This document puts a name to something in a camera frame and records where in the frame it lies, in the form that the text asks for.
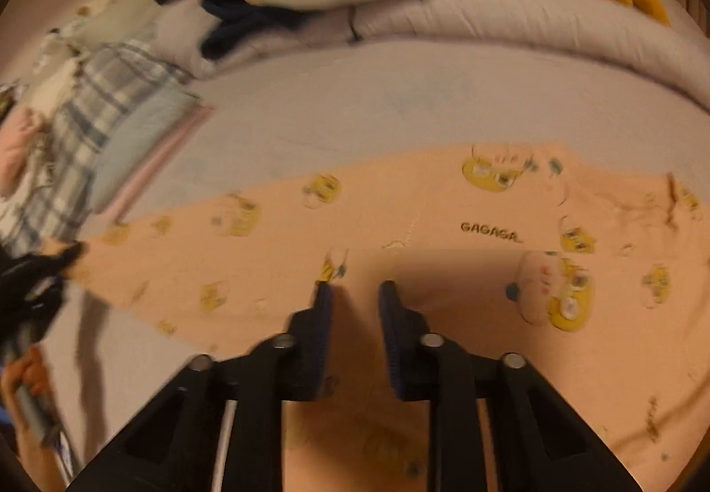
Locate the person's left hand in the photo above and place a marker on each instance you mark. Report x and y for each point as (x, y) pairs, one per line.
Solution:
(34, 373)

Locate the lilac duvet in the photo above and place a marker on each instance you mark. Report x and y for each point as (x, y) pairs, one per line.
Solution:
(499, 20)

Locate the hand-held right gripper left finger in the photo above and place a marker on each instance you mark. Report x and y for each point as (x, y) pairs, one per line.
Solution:
(320, 325)

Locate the navy garment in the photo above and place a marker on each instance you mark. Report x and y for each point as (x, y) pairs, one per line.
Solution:
(244, 23)

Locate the peach cartoon print pajama top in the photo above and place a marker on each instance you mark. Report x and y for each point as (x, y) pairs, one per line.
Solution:
(444, 203)

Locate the pink garment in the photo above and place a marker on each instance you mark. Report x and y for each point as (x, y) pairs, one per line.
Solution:
(16, 148)

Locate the plaid cloth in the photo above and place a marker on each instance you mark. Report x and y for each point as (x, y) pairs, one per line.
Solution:
(105, 98)

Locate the lilac bed sheet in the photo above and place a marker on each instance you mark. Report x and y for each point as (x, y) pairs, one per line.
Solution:
(360, 104)

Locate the blue-grey folded cloth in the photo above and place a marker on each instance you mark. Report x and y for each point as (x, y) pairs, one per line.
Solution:
(138, 142)

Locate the grey-green pillow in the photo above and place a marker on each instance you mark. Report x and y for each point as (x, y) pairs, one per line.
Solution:
(116, 18)

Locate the white cloth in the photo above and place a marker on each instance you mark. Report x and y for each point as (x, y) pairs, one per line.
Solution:
(52, 87)

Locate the pink folded cloth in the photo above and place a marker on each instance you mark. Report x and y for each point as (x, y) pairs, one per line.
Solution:
(166, 159)

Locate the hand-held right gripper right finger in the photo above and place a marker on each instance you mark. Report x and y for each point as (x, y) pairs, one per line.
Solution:
(391, 336)

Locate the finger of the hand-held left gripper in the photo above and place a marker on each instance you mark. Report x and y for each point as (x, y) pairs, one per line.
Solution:
(65, 256)

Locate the person's left forearm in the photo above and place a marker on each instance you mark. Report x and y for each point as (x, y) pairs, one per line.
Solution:
(36, 458)

